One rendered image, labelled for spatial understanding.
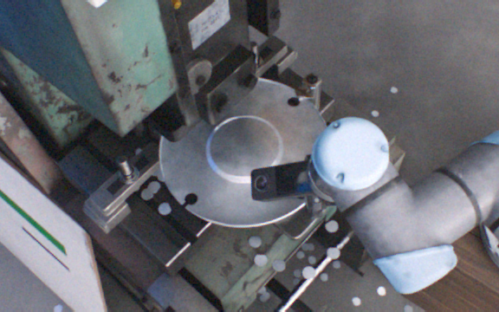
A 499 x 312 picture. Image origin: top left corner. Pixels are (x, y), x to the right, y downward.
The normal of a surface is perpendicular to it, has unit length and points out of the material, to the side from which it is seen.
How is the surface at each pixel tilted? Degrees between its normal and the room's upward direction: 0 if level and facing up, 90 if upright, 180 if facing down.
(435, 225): 34
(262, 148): 0
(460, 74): 0
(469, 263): 0
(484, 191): 30
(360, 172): 18
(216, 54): 90
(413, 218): 12
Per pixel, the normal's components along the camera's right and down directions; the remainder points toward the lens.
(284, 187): -0.54, -0.16
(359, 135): -0.03, -0.19
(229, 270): -0.06, -0.50
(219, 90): 0.73, 0.57
